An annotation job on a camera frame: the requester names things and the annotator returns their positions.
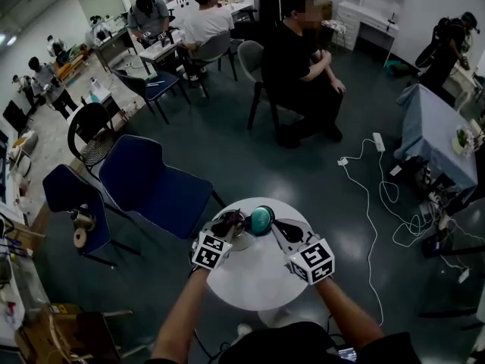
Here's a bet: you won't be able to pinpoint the grey metal desk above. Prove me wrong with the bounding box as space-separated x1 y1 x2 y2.
92 27 139 74

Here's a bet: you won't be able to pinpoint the white rectangular table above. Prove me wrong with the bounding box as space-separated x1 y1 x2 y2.
139 39 186 67

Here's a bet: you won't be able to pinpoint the stainless steel electric kettle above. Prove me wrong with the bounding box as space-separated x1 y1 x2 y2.
210 205 276 253

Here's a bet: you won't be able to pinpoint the long white table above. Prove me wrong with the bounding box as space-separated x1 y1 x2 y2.
166 0 255 18

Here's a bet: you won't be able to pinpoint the blue plastic chair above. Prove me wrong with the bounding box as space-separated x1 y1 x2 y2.
42 164 141 268
98 133 228 242

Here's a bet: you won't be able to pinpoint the round white side table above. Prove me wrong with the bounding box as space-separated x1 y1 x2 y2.
205 197 321 312

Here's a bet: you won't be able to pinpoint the small white flower pot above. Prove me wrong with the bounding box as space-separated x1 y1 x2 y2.
451 124 477 157

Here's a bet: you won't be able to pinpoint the person's right forearm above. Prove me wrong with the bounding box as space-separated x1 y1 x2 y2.
314 277 386 350

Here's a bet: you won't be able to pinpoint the round wooden disc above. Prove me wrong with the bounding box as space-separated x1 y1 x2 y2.
73 227 90 249

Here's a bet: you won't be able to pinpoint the small brass kettle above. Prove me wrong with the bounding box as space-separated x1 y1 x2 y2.
70 205 96 231

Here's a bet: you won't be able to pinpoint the brown cardboard box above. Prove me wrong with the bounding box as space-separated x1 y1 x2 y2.
314 0 333 22

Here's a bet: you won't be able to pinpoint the cluttered white table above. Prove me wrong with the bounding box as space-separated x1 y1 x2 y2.
0 199 50 340

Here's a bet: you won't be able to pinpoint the black cable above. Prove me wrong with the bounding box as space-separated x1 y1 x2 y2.
325 312 342 347

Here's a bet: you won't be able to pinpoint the long white cable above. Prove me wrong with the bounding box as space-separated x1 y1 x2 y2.
336 138 386 325

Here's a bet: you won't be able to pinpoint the dark blue padded chair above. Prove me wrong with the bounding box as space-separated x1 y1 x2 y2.
112 68 192 124

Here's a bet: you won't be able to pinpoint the orange sofa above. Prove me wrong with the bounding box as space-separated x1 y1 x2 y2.
56 47 92 86

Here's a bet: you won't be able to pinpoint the beige floor cushion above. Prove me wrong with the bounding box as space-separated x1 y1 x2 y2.
9 130 39 177

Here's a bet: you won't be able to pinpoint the dark round wicker chair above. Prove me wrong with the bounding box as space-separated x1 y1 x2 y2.
67 102 117 166

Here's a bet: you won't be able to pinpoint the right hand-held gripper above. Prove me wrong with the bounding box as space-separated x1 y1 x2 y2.
271 218 336 286

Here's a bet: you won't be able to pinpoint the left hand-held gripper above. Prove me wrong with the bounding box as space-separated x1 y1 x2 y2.
191 218 243 271

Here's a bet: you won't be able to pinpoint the small white square table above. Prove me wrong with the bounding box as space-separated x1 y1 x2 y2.
81 89 118 109

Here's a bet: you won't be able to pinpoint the person's left forearm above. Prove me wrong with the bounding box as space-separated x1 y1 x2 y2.
150 267 209 362

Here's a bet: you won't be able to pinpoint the small lit screen device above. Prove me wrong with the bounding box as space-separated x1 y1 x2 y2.
336 346 359 363

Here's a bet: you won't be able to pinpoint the wooden chair brown seat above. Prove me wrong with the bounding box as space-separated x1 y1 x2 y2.
48 309 133 364

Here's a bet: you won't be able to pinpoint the black flat panel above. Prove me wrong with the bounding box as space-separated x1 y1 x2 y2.
2 99 30 134

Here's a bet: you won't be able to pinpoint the coiled white cable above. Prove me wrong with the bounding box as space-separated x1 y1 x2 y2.
378 180 455 249

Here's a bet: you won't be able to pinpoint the floral cushion stool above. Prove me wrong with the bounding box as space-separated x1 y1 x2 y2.
321 19 348 49

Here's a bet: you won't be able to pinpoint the grey chair black legs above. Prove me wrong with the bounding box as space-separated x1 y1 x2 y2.
189 30 239 98
237 39 289 136

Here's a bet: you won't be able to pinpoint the dark brown snack wrapper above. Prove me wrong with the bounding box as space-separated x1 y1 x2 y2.
221 209 243 233

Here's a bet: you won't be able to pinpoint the table with pale blue cloth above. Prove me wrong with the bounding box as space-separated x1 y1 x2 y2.
393 83 480 208

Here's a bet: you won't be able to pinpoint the person's black shirt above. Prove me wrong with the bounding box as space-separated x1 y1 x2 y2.
143 321 421 364

